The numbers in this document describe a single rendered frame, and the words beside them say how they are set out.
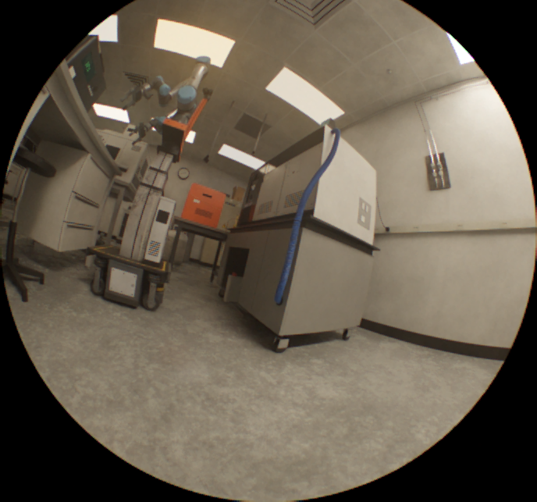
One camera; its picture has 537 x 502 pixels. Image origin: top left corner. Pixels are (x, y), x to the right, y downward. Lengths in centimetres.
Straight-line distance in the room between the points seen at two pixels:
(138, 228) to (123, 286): 37
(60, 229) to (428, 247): 268
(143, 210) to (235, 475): 129
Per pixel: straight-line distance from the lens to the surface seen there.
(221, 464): 53
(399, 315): 186
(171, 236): 361
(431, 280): 179
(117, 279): 116
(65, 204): 133
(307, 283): 96
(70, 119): 109
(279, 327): 94
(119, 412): 60
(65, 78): 92
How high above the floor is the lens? 47
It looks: 9 degrees up
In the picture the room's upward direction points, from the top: 13 degrees clockwise
